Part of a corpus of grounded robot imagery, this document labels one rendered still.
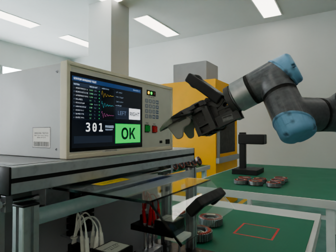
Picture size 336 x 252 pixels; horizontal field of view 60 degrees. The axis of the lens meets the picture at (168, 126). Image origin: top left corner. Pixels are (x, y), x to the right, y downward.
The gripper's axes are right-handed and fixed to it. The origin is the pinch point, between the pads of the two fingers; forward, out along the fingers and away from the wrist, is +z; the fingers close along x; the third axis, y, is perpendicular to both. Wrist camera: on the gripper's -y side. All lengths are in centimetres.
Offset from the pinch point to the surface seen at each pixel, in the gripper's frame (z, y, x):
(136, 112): 4.7, -6.4, -5.4
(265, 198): 23, 41, 136
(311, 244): -10, 53, 53
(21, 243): 10.8, 16.3, -41.1
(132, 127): 6.5, -2.6, -6.9
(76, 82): 2.5, -11.1, -26.3
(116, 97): 3.3, -9.4, -13.6
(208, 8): 50, -256, 394
